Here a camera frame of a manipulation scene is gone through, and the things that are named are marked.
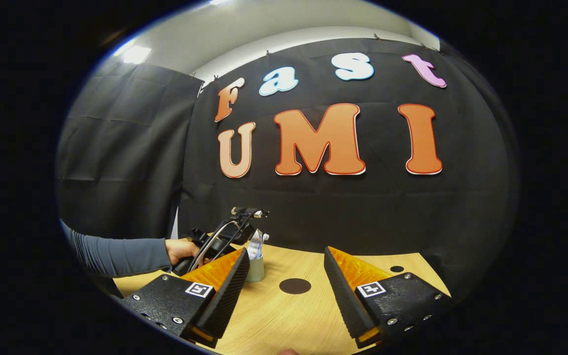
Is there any black side cloth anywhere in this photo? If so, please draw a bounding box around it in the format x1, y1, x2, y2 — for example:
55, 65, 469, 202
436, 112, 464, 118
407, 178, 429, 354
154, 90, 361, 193
56, 62, 205, 240

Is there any wooden desktop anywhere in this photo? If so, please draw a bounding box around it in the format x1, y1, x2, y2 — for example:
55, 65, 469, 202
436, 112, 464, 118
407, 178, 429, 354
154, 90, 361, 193
113, 242, 452, 355

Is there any white cable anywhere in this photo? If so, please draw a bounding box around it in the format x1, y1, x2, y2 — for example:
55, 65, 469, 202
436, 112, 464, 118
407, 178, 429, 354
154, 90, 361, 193
187, 221, 239, 273

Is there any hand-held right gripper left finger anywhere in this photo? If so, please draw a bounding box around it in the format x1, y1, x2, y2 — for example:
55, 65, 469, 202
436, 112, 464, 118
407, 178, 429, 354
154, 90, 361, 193
124, 248, 251, 348

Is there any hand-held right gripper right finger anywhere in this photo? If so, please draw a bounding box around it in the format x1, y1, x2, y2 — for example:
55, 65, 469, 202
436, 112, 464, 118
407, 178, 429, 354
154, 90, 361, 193
323, 246, 455, 349

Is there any dark round coaster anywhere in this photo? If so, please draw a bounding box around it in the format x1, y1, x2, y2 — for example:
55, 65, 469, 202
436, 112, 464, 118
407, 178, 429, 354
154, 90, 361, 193
279, 278, 312, 295

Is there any white toothpaste tube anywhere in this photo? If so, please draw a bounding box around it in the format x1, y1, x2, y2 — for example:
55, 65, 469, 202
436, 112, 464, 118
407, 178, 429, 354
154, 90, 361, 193
247, 228, 270, 260

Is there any black backdrop cloth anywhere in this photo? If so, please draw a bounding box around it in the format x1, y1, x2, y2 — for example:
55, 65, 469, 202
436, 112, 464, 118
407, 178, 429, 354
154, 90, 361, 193
178, 38, 519, 296

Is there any ceiling light panel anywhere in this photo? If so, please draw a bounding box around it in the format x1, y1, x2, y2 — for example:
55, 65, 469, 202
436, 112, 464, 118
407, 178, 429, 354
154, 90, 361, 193
119, 45, 152, 65

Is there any grey cup with wooden handle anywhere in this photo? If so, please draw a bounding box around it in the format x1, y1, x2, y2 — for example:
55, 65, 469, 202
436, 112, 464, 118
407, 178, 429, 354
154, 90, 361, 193
246, 254, 265, 283

